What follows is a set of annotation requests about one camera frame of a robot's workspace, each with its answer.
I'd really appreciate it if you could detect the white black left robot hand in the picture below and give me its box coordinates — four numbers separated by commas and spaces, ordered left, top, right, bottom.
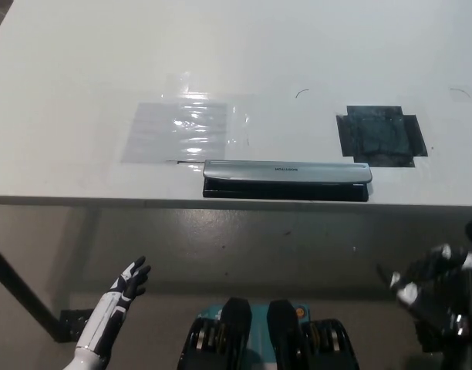
74, 255, 153, 358

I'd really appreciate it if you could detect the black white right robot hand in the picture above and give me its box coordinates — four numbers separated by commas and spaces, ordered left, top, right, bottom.
376, 242, 472, 342

